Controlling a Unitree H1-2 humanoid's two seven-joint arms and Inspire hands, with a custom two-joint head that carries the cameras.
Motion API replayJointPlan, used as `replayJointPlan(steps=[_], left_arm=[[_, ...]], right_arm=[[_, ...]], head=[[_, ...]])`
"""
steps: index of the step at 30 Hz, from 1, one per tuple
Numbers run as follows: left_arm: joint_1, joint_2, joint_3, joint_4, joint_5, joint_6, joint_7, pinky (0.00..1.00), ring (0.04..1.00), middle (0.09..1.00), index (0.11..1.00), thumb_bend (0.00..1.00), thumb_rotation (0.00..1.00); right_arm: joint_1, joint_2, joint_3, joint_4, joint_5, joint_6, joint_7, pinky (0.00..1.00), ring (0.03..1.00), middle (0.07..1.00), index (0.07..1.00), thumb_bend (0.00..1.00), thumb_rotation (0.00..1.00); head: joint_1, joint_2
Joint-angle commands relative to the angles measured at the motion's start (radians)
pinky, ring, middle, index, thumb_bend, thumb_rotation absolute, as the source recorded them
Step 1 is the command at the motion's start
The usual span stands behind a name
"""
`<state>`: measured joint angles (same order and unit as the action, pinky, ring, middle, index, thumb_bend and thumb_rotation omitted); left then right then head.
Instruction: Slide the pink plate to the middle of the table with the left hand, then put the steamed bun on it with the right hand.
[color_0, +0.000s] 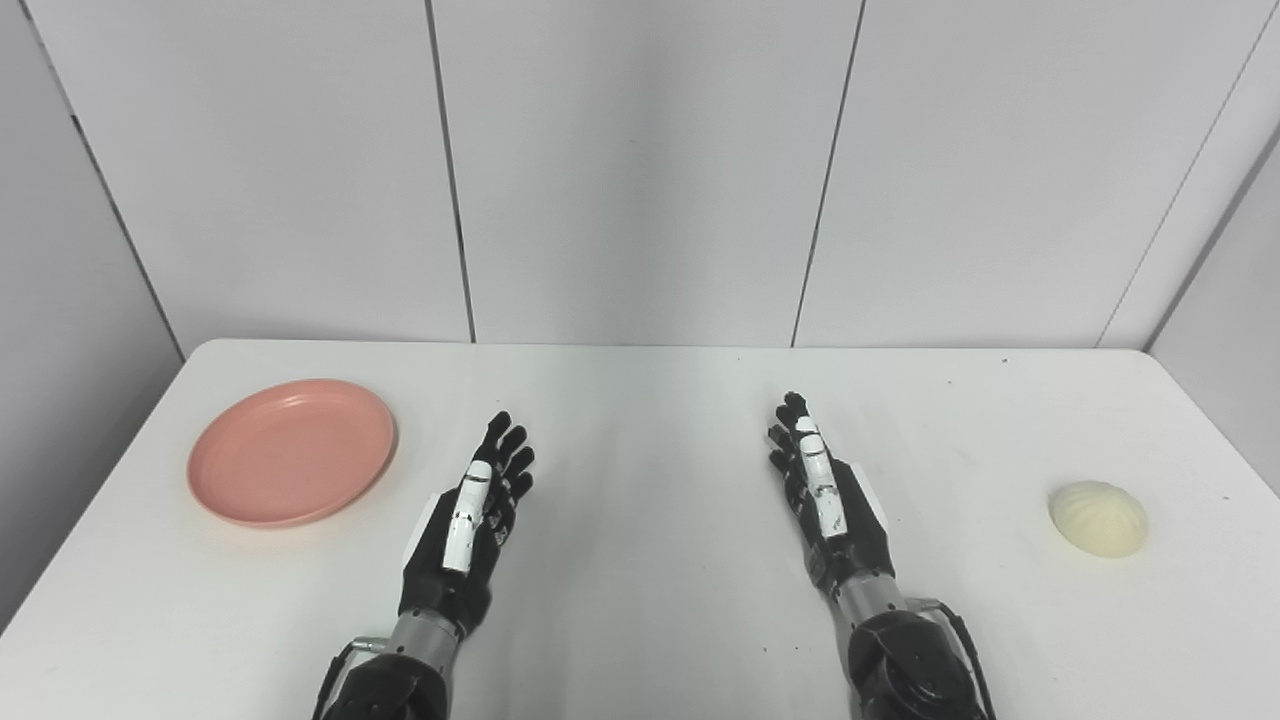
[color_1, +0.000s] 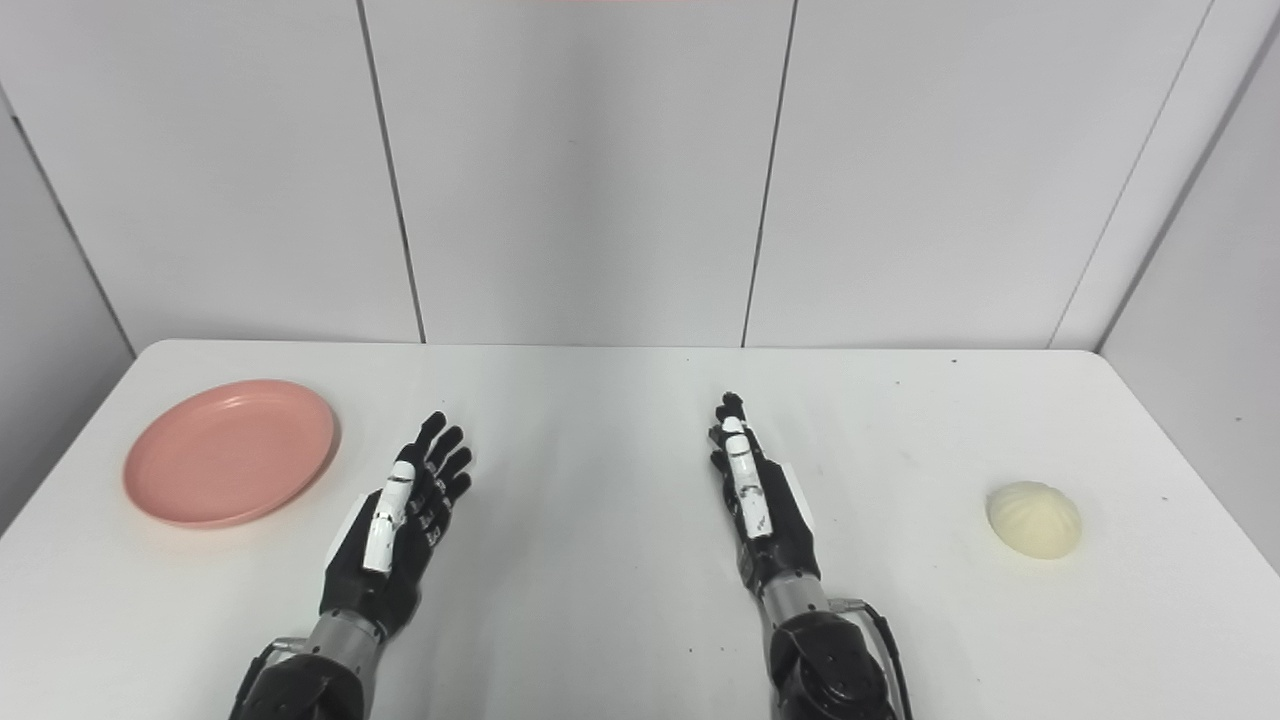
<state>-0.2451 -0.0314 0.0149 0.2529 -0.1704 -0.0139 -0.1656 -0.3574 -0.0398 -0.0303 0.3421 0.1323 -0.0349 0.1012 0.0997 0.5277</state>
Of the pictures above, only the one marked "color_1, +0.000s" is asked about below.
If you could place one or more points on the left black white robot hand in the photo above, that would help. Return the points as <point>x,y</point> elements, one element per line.
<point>385,560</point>

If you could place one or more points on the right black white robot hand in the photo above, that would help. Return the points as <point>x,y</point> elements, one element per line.
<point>770,530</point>

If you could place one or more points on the pink round plate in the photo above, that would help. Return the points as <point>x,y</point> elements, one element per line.
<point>230,452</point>

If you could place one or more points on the white steamed bun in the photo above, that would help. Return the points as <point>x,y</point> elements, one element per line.
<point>1034,520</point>

